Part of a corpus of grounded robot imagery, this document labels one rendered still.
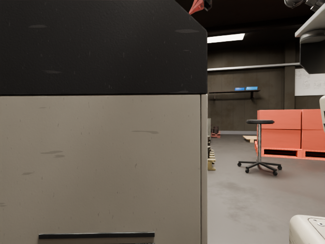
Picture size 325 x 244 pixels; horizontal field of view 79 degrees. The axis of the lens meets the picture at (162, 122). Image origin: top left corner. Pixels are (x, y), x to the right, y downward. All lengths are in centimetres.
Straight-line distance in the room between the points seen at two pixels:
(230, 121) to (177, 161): 726
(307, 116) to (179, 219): 348
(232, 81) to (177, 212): 741
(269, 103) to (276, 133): 417
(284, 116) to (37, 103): 362
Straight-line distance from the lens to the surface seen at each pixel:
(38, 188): 62
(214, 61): 797
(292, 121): 387
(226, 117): 773
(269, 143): 385
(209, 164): 273
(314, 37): 90
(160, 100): 50
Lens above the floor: 74
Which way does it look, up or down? 2 degrees down
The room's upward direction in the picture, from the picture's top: 1 degrees counter-clockwise
